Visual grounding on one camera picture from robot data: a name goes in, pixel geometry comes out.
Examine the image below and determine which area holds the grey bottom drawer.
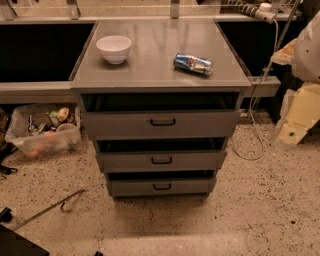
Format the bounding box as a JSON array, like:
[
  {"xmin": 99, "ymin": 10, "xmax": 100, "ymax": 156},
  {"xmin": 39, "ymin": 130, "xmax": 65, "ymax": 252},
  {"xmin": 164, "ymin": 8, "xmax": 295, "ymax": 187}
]
[{"xmin": 107, "ymin": 178, "xmax": 216, "ymax": 197}]

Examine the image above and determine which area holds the grey drawer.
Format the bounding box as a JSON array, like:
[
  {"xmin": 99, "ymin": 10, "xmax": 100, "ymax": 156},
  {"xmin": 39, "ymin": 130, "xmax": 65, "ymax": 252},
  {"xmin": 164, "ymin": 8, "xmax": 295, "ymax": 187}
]
[
  {"xmin": 107, "ymin": 178, "xmax": 216, "ymax": 197},
  {"xmin": 82, "ymin": 111, "xmax": 240, "ymax": 140},
  {"xmin": 96, "ymin": 150, "xmax": 226, "ymax": 173}
]

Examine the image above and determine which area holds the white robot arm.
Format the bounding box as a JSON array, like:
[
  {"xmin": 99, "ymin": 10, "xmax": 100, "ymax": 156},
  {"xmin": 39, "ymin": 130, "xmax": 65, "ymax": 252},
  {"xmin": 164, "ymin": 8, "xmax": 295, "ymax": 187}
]
[{"xmin": 271, "ymin": 11, "xmax": 320, "ymax": 149}]

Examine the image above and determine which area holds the grey top drawer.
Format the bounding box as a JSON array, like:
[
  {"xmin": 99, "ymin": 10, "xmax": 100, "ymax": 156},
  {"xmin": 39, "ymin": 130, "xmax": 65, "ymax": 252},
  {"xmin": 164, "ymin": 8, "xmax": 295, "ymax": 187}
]
[{"xmin": 82, "ymin": 111, "xmax": 240, "ymax": 140}]

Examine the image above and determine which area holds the grey drawer cabinet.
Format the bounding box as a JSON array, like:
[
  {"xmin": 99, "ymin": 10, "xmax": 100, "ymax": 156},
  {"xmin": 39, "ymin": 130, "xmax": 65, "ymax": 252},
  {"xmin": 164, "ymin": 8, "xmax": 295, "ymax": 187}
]
[{"xmin": 71, "ymin": 18, "xmax": 250, "ymax": 184}]

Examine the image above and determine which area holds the grey middle drawer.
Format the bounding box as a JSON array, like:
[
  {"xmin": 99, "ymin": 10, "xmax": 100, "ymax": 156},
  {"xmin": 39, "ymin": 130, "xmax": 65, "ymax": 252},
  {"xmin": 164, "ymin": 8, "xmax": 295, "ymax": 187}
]
[{"xmin": 96, "ymin": 150, "xmax": 226, "ymax": 173}]

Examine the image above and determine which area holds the crushed blue drink can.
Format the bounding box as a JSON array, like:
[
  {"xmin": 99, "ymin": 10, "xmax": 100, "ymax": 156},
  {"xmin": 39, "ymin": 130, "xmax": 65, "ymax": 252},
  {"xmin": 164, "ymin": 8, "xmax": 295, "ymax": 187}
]
[{"xmin": 173, "ymin": 53, "xmax": 213, "ymax": 76}]

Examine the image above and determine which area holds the white ceramic bowl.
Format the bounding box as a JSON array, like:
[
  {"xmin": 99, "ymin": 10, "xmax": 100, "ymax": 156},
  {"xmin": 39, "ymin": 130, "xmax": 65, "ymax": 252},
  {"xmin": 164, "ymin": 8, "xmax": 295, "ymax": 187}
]
[{"xmin": 96, "ymin": 36, "xmax": 132, "ymax": 64}]

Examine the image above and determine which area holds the clear plastic storage bin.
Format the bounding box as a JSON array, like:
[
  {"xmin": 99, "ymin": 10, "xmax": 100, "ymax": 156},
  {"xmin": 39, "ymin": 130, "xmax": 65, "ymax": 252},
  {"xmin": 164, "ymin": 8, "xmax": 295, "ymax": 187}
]
[{"xmin": 5, "ymin": 103, "xmax": 81, "ymax": 158}]

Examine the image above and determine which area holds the metal rod with hook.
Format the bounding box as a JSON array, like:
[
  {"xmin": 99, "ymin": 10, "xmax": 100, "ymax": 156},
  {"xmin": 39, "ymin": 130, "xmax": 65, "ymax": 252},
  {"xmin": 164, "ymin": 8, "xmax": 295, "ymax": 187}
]
[{"xmin": 12, "ymin": 189, "xmax": 86, "ymax": 231}]

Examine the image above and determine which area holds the white power strip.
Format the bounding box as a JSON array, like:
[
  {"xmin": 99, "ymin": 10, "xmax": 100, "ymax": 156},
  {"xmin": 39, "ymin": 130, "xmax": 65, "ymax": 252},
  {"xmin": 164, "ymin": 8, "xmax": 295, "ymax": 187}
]
[{"xmin": 227, "ymin": 0, "xmax": 278, "ymax": 24}]

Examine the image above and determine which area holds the black object bottom left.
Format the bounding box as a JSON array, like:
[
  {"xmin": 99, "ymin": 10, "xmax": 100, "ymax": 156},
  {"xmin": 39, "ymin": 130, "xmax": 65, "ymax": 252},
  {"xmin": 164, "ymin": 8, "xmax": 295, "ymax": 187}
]
[{"xmin": 0, "ymin": 225, "xmax": 50, "ymax": 256}]

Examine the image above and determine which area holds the grey side shelf rail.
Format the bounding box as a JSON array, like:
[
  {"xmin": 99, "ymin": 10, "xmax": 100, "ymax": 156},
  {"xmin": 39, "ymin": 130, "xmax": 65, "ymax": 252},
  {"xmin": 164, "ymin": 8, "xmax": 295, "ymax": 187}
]
[{"xmin": 243, "ymin": 76, "xmax": 281, "ymax": 98}]

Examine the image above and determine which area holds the white power cable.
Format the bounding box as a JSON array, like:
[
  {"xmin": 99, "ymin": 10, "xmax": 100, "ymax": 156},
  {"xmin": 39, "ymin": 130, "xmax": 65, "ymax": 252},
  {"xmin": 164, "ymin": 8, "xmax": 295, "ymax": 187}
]
[{"xmin": 231, "ymin": 18, "xmax": 280, "ymax": 162}]

